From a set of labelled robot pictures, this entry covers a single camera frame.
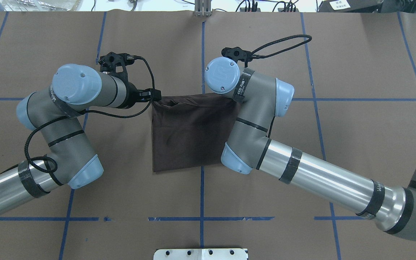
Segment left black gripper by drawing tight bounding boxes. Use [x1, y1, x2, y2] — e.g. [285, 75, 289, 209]
[123, 82, 162, 109]

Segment dark brown t-shirt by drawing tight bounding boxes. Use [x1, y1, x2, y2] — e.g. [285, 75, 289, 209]
[152, 93, 241, 172]

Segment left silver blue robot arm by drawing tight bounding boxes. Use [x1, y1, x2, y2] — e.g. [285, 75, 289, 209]
[0, 64, 161, 215]

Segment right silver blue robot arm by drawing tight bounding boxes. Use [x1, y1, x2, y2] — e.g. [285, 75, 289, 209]
[204, 57, 416, 241]

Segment aluminium frame post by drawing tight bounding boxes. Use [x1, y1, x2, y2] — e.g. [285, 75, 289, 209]
[194, 0, 212, 17]

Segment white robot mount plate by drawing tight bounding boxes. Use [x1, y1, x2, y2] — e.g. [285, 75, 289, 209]
[153, 248, 249, 260]

